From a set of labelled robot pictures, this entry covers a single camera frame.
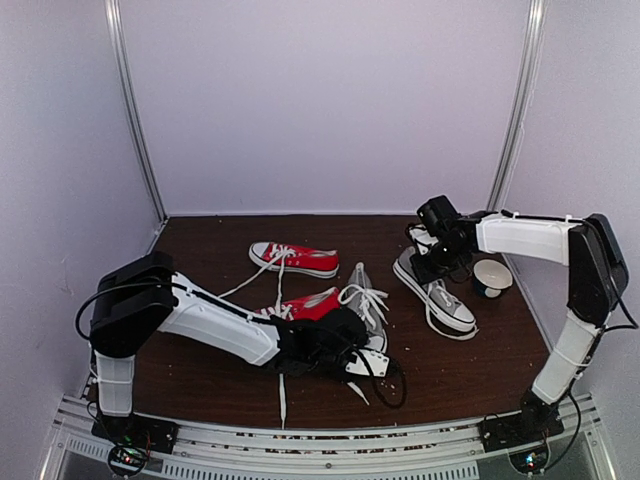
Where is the red sneaker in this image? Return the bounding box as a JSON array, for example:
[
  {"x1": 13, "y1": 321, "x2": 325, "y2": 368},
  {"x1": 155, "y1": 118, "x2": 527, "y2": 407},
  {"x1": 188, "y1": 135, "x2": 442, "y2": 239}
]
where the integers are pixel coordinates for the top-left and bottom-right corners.
[
  {"x1": 220, "y1": 241, "x2": 340, "y2": 298},
  {"x1": 255, "y1": 287, "x2": 370, "y2": 429}
]

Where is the right aluminium frame post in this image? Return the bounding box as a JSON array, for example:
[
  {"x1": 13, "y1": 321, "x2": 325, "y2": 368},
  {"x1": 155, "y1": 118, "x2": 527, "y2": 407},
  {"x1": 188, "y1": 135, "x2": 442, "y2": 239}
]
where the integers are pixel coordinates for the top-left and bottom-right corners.
[{"x1": 486, "y1": 0, "x2": 547, "y2": 211}]

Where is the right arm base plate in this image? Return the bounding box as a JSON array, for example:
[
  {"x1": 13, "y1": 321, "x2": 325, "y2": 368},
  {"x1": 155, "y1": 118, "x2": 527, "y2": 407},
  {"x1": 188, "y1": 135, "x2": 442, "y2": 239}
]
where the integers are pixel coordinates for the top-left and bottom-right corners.
[{"x1": 478, "y1": 413, "x2": 564, "y2": 453}]

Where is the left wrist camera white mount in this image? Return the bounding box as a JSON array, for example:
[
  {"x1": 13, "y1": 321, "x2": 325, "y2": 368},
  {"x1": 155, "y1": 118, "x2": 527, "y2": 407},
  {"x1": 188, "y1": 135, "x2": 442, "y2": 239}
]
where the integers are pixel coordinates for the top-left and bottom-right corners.
[{"x1": 345, "y1": 349, "x2": 390, "y2": 378}]

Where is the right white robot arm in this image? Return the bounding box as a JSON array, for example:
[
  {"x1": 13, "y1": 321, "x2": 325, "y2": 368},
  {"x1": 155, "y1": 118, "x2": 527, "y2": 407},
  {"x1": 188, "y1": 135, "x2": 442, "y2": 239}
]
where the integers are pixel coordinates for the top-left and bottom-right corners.
[{"x1": 407, "y1": 195, "x2": 629, "y2": 442}]

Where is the front aluminium rail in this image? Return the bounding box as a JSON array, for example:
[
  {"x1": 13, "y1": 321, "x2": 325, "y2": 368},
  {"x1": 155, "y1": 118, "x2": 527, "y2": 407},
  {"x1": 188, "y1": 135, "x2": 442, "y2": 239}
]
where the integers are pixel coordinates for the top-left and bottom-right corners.
[{"x1": 35, "y1": 395, "x2": 622, "y2": 479}]

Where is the grey sneaker with laces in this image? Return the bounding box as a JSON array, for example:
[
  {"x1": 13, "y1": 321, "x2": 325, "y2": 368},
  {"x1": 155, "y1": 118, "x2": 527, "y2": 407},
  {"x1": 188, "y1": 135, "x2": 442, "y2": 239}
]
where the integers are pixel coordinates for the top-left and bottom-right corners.
[{"x1": 338, "y1": 262, "x2": 389, "y2": 354}]

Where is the front red sneaker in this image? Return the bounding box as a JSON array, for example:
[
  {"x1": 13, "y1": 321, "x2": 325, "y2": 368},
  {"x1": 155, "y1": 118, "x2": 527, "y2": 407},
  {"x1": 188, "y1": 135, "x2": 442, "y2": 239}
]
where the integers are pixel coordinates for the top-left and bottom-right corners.
[{"x1": 255, "y1": 287, "x2": 370, "y2": 429}]

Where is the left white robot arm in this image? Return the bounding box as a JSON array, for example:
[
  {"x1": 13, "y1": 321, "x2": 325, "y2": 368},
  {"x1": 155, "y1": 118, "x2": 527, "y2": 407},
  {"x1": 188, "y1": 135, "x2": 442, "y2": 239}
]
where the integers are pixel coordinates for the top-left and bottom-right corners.
[{"x1": 75, "y1": 252, "x2": 387, "y2": 444}]

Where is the back red sneaker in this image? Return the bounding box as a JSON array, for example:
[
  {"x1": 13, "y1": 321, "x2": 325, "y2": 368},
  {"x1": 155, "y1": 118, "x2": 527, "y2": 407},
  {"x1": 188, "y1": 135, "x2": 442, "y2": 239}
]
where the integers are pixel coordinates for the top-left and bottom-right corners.
[{"x1": 220, "y1": 241, "x2": 340, "y2": 298}]

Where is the left aluminium frame post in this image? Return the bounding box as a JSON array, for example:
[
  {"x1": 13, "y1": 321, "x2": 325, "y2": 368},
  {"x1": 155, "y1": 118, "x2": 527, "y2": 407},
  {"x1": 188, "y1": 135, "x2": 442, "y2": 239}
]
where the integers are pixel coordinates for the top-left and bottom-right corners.
[{"x1": 104, "y1": 0, "x2": 168, "y2": 222}]

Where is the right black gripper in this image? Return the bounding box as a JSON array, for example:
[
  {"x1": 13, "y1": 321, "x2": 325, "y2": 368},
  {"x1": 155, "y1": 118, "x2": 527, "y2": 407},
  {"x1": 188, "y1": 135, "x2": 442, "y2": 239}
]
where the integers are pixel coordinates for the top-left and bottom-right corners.
[{"x1": 409, "y1": 239, "x2": 467, "y2": 285}]

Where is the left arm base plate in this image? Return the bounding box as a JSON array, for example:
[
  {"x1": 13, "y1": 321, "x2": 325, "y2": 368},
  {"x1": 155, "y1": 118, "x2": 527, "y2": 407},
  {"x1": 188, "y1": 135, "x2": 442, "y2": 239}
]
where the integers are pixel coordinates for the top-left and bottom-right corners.
[{"x1": 91, "y1": 414, "x2": 179, "y2": 454}]

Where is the aluminium frame post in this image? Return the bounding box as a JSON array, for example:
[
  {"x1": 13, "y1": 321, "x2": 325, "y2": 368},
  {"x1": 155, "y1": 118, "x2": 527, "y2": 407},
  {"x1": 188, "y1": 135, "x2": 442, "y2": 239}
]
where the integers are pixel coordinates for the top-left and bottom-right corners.
[
  {"x1": 104, "y1": 0, "x2": 168, "y2": 222},
  {"x1": 486, "y1": 0, "x2": 547, "y2": 211}
]

